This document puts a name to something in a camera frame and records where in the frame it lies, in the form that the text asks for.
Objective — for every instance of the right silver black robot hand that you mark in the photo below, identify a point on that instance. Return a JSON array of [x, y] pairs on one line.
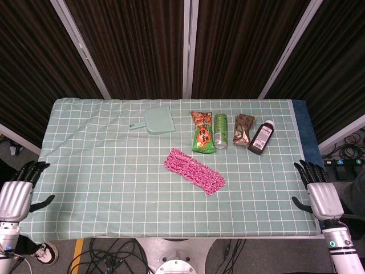
[[325, 199]]

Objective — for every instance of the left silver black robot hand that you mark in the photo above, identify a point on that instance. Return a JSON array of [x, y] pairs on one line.
[[14, 199]]

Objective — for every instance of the pink knitted cloth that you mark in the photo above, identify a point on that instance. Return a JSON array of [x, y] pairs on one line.
[[194, 171]]

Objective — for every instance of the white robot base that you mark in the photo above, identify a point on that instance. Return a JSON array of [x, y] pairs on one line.
[[171, 254]]

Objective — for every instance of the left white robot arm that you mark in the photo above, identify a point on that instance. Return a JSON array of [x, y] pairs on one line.
[[8, 237]]

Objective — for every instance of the black device with stickers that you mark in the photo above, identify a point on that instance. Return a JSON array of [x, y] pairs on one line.
[[346, 162]]

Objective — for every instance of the person leg grey trousers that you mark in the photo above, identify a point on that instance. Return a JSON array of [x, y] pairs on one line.
[[357, 188]]

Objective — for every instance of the person leg black trousers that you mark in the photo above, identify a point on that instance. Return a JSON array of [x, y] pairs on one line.
[[27, 245]]

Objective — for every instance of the white black sneaker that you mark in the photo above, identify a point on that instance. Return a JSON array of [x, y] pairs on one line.
[[45, 253]]

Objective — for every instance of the blue table cover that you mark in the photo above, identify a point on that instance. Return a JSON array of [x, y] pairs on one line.
[[306, 131]]

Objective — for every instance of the yellow floor tape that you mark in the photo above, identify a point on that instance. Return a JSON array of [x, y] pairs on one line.
[[76, 254]]

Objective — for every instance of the dark brown medicine bottle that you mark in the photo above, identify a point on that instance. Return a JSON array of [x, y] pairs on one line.
[[261, 138]]

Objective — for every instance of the green white checked tablecloth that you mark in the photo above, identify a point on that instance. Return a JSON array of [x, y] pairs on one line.
[[114, 177]]

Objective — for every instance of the brown snack packet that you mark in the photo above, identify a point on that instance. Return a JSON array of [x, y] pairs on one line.
[[242, 129]]

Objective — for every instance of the dark ribbed partition panel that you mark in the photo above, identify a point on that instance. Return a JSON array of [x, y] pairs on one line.
[[333, 77], [242, 48], [34, 71], [134, 48]]

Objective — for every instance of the green drink can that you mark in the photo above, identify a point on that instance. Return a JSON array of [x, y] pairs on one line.
[[220, 131]]

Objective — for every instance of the green orange snack bag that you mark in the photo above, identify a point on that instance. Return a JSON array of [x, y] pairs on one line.
[[203, 134]]

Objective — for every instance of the pale green plastic dustpan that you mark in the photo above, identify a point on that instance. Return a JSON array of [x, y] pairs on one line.
[[158, 120]]

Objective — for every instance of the white partition rail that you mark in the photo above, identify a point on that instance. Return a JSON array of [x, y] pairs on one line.
[[20, 138], [342, 132]]

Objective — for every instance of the white slanted partition post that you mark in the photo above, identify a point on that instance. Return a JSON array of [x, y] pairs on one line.
[[289, 48], [81, 48]]

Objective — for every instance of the white upright partition post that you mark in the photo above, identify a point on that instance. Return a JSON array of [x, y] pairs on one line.
[[190, 48]]

